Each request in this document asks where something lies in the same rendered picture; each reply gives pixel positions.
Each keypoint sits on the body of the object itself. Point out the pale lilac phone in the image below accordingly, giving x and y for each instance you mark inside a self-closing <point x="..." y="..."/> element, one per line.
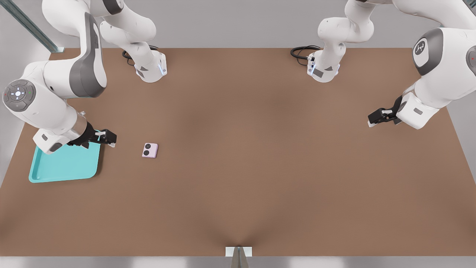
<point x="150" y="150"/>

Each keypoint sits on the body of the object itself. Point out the silver frame post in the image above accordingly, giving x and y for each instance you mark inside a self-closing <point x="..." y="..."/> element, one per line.
<point x="31" y="24"/>
<point x="238" y="257"/>

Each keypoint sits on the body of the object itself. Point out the pale blue-green tray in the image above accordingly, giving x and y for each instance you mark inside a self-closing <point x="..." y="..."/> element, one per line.
<point x="65" y="163"/>

